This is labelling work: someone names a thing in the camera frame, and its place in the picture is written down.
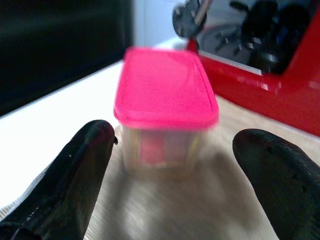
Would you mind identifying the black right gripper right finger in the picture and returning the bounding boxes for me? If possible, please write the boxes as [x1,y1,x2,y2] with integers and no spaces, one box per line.
[232,128,320,240]

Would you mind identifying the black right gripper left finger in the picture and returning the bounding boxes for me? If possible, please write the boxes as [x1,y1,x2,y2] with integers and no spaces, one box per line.
[0,119,119,240]

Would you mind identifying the clear container pink lid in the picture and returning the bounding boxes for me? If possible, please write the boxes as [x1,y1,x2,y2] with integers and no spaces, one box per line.
[112,46,220,181]

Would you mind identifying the red coffee machine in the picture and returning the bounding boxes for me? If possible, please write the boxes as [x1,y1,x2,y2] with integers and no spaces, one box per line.
[186,0,320,138]

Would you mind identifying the beige woven table mat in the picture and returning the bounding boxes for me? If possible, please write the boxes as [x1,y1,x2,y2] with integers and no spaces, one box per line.
[0,98,320,240]

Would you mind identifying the small black plastic cup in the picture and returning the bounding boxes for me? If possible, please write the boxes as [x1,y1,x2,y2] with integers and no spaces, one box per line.
[249,24,312,75]
[229,0,279,42]

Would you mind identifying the black tall kitchen appliance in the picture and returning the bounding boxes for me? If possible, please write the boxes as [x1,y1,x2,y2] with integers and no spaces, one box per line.
[0,0,135,118]

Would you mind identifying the black power plug with cord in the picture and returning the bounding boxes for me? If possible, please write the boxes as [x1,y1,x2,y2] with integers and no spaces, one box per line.
[171,0,209,39]

